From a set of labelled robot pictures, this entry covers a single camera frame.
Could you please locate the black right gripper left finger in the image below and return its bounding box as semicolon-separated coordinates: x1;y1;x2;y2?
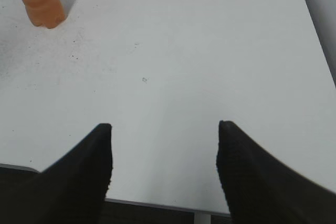
1;123;113;223

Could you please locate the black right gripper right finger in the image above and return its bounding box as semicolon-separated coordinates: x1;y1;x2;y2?
216;121;335;223

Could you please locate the white table leg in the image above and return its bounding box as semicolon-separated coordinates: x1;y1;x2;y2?
193;212;211;224

